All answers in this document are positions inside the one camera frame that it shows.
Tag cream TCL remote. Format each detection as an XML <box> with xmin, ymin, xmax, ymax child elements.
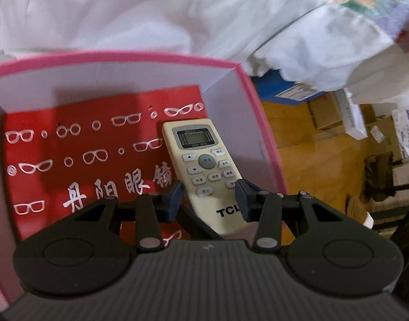
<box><xmin>163</xmin><ymin>119</ymin><xmax>251</xmax><ymax>237</ymax></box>

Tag pink cardboard box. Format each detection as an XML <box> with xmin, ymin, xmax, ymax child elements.
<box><xmin>0</xmin><ymin>51</ymin><xmax>286</xmax><ymax>304</ymax></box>

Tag cardboard boxes under bed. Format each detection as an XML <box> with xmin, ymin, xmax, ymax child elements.
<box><xmin>252</xmin><ymin>70</ymin><xmax>409</xmax><ymax>230</ymax></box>

